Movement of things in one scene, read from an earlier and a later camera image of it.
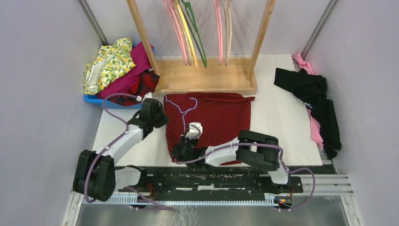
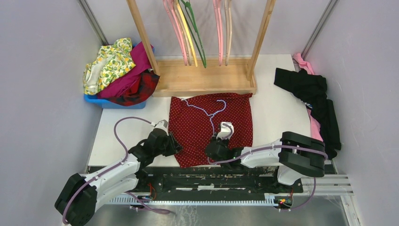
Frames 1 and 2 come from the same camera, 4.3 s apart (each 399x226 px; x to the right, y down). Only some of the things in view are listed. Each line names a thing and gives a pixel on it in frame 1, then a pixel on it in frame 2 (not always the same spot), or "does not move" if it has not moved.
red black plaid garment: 146,82 does not move
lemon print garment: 112,61 does not move
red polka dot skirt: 222,116 does not move
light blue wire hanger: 182,112 -> 211,116
